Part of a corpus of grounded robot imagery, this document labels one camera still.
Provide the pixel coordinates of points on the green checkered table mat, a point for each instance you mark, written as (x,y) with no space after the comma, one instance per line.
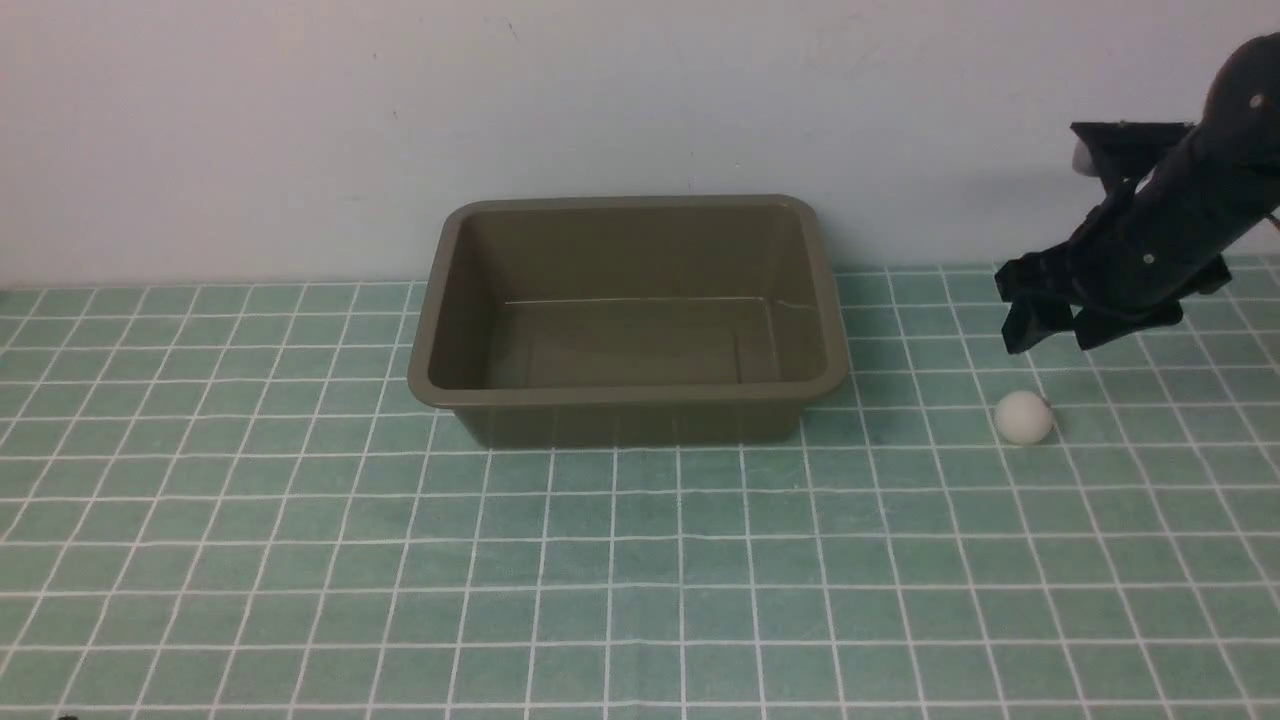
(221,502)

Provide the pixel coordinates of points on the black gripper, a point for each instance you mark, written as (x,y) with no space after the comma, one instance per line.
(1149,244)

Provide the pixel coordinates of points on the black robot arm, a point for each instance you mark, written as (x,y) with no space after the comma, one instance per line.
(1243,93)

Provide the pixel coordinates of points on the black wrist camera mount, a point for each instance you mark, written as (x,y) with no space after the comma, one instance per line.
(1114,152)

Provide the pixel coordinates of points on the white ping-pong ball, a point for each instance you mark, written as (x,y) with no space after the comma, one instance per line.
(1023,418)

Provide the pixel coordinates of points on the olive green plastic bin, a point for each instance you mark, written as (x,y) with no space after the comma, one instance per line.
(630,321)

